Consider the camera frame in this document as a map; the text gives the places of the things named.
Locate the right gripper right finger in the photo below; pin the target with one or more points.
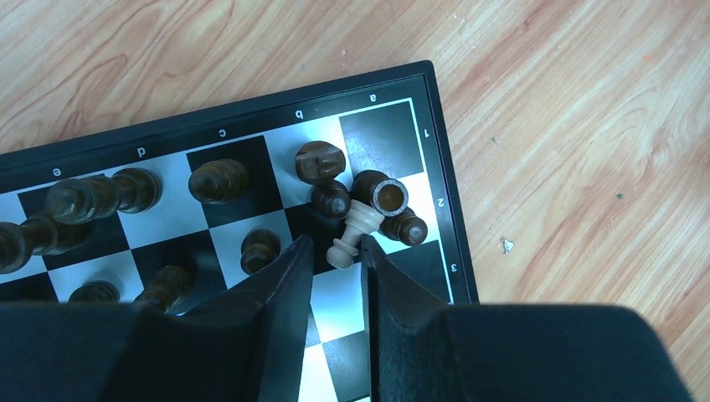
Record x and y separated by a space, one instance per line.
424 349

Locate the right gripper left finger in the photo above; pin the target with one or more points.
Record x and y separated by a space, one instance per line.
245 344

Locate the white chess pawn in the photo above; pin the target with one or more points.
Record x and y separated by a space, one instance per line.
361 219

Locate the black white chess board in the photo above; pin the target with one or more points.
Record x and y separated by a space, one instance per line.
387 120

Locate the dark pawn piece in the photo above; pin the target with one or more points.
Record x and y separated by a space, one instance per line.
259 248

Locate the fallen dark rook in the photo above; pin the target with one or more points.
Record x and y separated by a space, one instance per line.
386 195

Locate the dark bishop piece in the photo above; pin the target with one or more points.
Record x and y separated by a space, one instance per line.
219 181

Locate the dark knight piece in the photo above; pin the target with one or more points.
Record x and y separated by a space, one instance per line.
319 162

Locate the dark queen piece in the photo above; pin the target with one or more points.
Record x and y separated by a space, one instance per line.
80 200

